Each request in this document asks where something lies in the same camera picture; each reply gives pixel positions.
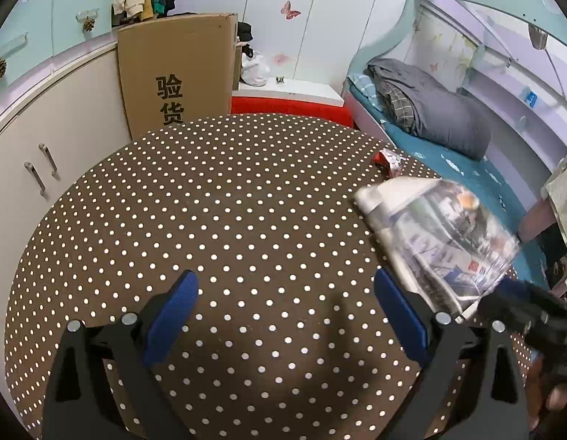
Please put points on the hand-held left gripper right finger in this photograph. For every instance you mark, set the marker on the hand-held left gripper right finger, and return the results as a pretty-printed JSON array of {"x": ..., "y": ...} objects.
[{"x": 400, "y": 321}]

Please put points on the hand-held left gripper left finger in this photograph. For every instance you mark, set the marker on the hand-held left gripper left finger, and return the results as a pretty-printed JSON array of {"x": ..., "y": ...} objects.
[{"x": 171, "y": 318}]

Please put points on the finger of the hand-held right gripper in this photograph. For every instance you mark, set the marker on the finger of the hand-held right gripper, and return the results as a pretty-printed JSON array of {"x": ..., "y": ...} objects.
[{"x": 512, "y": 305}]

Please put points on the person's right hand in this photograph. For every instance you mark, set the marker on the person's right hand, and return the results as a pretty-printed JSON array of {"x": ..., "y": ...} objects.
[{"x": 560, "y": 398}]

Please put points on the person's dark shorts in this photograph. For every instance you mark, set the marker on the person's dark shorts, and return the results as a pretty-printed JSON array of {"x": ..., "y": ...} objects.
[{"x": 553, "y": 256}]

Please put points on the brown polka dot tablecloth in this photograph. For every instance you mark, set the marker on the brown polka dot tablecloth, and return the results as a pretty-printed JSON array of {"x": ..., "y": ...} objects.
[{"x": 242, "y": 220}]

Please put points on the person's cream patterned shirt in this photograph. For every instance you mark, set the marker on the person's cream patterned shirt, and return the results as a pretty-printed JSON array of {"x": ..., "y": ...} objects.
[{"x": 563, "y": 183}]

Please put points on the red snack wrapper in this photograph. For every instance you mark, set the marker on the red snack wrapper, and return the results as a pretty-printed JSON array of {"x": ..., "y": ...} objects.
[{"x": 389, "y": 162}]

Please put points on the grey duvet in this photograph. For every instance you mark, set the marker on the grey duvet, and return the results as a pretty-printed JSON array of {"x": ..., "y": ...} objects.
[{"x": 448, "y": 110}]

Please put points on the blue label sticker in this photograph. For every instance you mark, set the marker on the blue label sticker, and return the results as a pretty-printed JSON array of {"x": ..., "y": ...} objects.
[{"x": 530, "y": 99}]

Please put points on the plaid blanket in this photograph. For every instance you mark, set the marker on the plaid blanket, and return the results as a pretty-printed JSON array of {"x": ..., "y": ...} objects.
[{"x": 402, "y": 105}]

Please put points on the white cupboard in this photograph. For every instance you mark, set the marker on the white cupboard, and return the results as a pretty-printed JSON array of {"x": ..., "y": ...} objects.
[{"x": 59, "y": 123}]

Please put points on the blue checked pillow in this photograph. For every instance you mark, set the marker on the blue checked pillow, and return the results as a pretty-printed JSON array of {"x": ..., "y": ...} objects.
[{"x": 363, "y": 89}]

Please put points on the red and white step bench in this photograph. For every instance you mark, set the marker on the red and white step bench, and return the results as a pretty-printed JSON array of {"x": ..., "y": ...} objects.
[{"x": 292, "y": 103}]

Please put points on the large cardboard box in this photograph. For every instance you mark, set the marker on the large cardboard box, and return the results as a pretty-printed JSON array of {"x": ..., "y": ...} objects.
[{"x": 182, "y": 68}]

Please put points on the white plastic bag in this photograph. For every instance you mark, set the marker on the white plastic bag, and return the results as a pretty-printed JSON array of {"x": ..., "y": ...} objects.
[{"x": 255, "y": 71}]

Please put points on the grey hanging pouch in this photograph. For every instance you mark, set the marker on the grey hanging pouch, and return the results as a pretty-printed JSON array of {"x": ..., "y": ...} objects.
[{"x": 537, "y": 36}]

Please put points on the faded pink butterfly sticker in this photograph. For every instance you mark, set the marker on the faded pink butterfly sticker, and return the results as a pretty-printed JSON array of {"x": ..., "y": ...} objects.
[{"x": 278, "y": 58}]

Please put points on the black cloth item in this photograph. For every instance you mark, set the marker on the black cloth item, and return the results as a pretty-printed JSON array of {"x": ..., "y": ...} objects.
[{"x": 245, "y": 36}]

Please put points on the white wardrobe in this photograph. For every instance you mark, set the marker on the white wardrobe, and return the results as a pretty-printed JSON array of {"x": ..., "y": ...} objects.
[{"x": 311, "y": 32}]

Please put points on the teal drawer cabinet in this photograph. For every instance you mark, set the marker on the teal drawer cabinet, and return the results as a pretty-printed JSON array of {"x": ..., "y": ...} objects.
[{"x": 45, "y": 32}]

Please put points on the white bedside wall shelves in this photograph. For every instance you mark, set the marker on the white bedside wall shelves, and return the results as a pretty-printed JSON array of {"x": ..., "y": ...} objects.
[{"x": 517, "y": 114}]

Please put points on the pink butterfly wall sticker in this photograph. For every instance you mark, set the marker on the pink butterfly wall sticker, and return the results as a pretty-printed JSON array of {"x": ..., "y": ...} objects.
[{"x": 290, "y": 10}]

